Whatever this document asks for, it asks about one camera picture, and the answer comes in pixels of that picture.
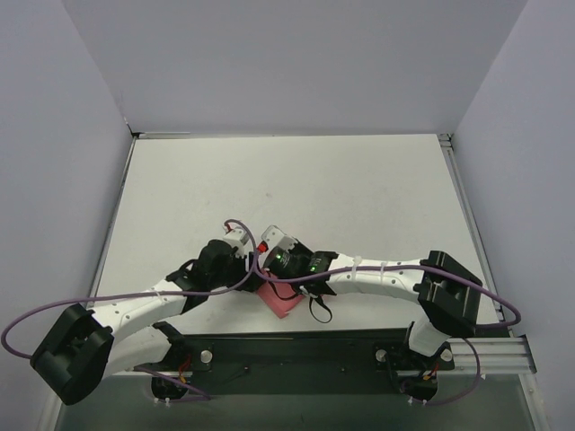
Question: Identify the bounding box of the pink paper box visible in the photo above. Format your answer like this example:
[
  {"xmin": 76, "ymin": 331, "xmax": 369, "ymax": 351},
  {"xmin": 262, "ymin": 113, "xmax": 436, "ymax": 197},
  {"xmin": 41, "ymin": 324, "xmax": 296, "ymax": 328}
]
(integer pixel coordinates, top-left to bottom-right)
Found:
[{"xmin": 256, "ymin": 270, "xmax": 303, "ymax": 319}]

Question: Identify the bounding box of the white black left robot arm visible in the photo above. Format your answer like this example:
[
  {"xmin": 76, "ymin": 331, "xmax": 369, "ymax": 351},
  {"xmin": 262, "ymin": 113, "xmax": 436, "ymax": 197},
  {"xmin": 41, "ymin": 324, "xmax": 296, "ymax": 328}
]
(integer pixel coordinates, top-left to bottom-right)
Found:
[{"xmin": 30, "ymin": 240, "xmax": 268, "ymax": 405}]

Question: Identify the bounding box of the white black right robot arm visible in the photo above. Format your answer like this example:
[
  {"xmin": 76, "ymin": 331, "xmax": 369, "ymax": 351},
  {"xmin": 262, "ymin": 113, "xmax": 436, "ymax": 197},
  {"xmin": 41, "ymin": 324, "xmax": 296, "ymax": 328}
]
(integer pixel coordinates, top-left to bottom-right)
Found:
[{"xmin": 260, "ymin": 243, "xmax": 482, "ymax": 357}]

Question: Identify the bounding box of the aluminium front crossbar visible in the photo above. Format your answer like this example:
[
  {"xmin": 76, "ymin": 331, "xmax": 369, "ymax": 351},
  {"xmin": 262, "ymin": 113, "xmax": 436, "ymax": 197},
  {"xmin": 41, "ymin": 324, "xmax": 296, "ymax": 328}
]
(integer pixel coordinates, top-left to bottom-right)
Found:
[{"xmin": 449, "ymin": 337, "xmax": 537, "ymax": 375}]

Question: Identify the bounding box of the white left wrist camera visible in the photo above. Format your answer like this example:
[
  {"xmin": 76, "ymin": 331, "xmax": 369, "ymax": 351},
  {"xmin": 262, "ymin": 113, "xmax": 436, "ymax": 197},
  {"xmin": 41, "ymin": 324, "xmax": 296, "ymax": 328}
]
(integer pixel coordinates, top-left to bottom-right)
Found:
[{"xmin": 223, "ymin": 227, "xmax": 249, "ymax": 255}]

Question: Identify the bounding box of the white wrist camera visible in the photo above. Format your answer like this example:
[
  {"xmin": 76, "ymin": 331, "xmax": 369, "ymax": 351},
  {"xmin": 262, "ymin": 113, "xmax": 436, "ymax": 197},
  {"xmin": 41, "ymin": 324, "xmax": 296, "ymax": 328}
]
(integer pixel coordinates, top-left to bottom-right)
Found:
[
  {"xmin": 261, "ymin": 224, "xmax": 296, "ymax": 251},
  {"xmin": 223, "ymin": 227, "xmax": 249, "ymax": 255}
]

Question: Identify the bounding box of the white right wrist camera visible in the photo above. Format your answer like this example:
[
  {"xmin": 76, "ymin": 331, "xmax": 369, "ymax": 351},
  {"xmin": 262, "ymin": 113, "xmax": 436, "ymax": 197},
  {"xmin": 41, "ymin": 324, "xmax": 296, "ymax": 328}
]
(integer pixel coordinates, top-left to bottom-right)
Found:
[{"xmin": 261, "ymin": 224, "xmax": 296, "ymax": 251}]

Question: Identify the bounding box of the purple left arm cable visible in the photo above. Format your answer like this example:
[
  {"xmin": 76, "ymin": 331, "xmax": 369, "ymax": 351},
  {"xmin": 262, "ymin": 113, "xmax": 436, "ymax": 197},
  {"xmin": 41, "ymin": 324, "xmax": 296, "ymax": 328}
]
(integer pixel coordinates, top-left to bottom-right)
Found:
[{"xmin": 1, "ymin": 218, "xmax": 262, "ymax": 359}]

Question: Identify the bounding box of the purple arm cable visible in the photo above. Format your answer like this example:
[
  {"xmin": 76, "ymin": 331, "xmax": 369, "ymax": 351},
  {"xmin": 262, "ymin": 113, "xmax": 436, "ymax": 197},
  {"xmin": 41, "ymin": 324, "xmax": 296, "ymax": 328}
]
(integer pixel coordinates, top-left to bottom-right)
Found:
[
  {"xmin": 1, "ymin": 218, "xmax": 262, "ymax": 359},
  {"xmin": 255, "ymin": 251, "xmax": 522, "ymax": 327}
]

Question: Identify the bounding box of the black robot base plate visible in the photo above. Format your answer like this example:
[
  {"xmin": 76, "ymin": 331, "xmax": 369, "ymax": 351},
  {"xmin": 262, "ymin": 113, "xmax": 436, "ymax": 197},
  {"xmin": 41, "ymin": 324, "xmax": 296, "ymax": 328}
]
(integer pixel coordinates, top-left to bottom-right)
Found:
[{"xmin": 143, "ymin": 329, "xmax": 455, "ymax": 397}]

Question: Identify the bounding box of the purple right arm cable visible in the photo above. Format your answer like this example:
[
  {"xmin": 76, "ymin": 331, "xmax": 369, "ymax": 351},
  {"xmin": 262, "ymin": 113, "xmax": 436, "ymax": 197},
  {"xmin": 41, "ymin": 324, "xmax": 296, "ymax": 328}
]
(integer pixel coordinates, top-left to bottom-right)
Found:
[{"xmin": 255, "ymin": 251, "xmax": 522, "ymax": 327}]

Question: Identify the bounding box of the aluminium table frame rail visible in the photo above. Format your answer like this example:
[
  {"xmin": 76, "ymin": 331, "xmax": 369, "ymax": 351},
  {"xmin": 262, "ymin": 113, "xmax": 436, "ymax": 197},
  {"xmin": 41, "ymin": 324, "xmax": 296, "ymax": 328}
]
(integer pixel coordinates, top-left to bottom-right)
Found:
[{"xmin": 438, "ymin": 133, "xmax": 509, "ymax": 333}]

